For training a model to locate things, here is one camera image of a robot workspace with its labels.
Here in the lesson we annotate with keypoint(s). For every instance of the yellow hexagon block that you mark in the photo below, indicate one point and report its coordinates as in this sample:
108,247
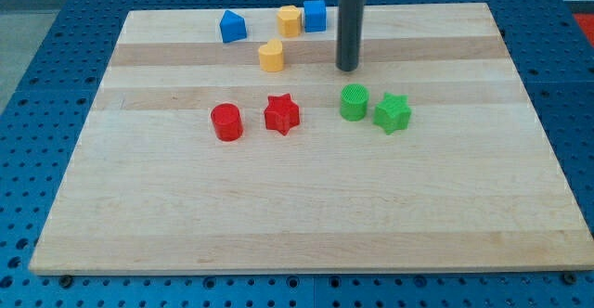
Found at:
289,21

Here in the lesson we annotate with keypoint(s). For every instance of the blue cube block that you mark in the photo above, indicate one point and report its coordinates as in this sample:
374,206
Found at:
315,15

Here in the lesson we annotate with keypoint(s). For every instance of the red star block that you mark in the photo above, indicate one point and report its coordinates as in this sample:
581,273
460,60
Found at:
281,114

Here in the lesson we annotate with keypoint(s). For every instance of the green cylinder block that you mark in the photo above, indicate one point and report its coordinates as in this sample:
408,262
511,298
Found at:
354,102

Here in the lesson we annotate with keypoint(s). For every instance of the red cylinder block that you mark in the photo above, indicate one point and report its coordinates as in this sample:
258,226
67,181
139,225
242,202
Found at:
227,123

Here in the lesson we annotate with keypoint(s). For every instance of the yellow heart block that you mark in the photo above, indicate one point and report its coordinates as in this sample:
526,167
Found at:
271,56

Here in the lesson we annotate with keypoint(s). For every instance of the light wooden board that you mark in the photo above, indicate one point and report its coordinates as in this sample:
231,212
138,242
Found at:
472,185

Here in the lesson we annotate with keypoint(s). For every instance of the green star block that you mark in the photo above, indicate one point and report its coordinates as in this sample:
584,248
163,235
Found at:
392,113

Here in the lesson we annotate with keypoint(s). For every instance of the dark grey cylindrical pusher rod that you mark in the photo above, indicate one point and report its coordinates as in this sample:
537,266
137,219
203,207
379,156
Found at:
349,32

